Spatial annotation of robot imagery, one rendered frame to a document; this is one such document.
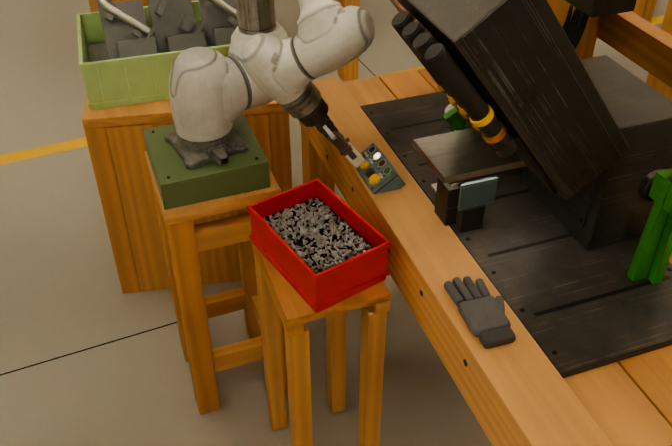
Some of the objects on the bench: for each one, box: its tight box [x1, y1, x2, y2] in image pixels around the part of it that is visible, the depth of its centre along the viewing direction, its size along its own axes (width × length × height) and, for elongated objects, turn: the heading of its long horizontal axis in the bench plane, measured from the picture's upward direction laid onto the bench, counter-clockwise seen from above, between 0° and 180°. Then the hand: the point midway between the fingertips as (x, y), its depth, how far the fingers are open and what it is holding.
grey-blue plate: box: [457, 176, 498, 233], centre depth 179 cm, size 10×2×14 cm, turn 109°
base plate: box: [360, 91, 672, 378], centre depth 195 cm, size 42×110×2 cm, turn 19°
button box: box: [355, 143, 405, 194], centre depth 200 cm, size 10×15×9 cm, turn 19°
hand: (352, 155), depth 187 cm, fingers closed
